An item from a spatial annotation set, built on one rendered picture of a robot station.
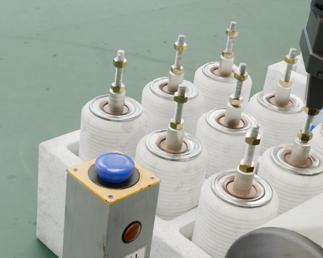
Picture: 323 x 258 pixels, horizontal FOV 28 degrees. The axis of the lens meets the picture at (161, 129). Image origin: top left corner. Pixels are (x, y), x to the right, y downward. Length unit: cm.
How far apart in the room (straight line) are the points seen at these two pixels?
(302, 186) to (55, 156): 35
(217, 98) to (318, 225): 58
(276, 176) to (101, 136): 24
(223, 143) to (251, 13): 131
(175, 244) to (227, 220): 8
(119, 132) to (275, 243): 43
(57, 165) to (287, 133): 35
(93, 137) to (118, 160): 24
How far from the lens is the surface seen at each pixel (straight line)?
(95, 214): 65
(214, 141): 89
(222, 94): 104
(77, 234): 69
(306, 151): 86
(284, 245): 50
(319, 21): 75
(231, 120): 91
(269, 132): 99
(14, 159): 125
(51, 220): 101
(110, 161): 65
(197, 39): 189
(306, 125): 84
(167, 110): 96
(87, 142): 91
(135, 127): 89
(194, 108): 97
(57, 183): 95
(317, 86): 81
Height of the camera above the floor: 69
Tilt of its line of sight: 30 degrees down
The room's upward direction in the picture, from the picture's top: 8 degrees clockwise
